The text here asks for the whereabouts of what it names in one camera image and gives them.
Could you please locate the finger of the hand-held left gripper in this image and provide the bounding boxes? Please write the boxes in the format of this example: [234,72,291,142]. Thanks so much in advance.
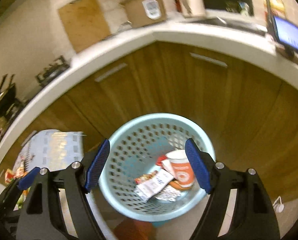
[0,166,41,216]

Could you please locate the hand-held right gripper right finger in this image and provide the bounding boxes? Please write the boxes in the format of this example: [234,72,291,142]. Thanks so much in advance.
[185,138,281,240]

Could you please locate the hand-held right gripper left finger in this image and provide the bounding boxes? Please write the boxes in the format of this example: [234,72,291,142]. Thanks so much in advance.
[16,139,111,240]

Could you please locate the orange paper cup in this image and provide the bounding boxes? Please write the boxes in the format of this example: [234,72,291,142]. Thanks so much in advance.
[166,149,196,189]

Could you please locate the light blue plastic basket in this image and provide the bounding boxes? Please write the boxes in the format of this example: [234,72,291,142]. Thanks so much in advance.
[98,113,216,222]

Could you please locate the silver foil wrapper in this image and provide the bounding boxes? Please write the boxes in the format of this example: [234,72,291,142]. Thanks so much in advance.
[154,187,181,202]

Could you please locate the white foil packet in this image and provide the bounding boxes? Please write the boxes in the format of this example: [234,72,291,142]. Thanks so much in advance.
[135,169,175,202]

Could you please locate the red snack wrapper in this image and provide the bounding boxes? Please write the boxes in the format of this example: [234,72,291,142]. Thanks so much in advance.
[134,171,160,184]

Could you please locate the black wok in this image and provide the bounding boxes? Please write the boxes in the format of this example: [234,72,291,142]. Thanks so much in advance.
[0,74,27,117]

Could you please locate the wooden kitchen counter cabinet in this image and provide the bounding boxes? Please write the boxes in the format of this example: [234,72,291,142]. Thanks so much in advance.
[0,10,298,205]

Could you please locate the small white floor object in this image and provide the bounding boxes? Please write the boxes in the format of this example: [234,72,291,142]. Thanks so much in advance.
[273,196,285,213]

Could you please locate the black gas stove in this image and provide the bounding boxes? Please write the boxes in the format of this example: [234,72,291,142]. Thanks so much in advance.
[35,55,71,87]

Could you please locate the bamboo cutting board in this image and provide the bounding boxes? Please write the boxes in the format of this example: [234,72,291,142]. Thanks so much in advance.
[57,0,112,53]

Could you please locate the steel sink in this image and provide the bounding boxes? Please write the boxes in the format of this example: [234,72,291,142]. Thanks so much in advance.
[206,15,267,34]

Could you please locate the tablet with blue screen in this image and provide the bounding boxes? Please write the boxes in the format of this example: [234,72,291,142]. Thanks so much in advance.
[271,15,298,58]

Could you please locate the white electric kettle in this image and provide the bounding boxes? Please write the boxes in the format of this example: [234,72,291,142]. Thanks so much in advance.
[177,0,206,18]

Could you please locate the beige rice cooker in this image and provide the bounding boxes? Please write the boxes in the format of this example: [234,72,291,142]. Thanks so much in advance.
[119,0,168,28]

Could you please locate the metal cabinet handle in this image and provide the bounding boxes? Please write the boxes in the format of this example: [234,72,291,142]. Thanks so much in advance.
[94,63,128,83]
[190,52,228,68]

